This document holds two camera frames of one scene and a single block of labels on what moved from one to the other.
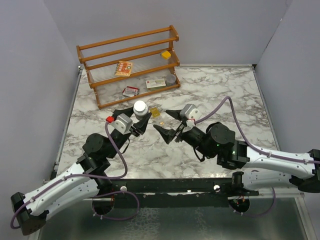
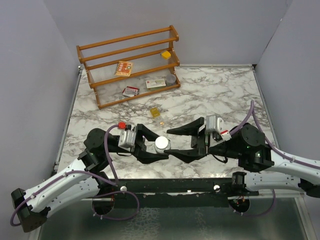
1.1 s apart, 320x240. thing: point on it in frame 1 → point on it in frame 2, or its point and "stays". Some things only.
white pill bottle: (140, 109) → (162, 143)
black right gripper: (168, 134) → (198, 141)
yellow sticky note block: (166, 54) stays
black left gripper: (140, 126) → (140, 149)
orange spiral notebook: (123, 69) stays
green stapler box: (156, 84) stays
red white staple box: (131, 91) stays
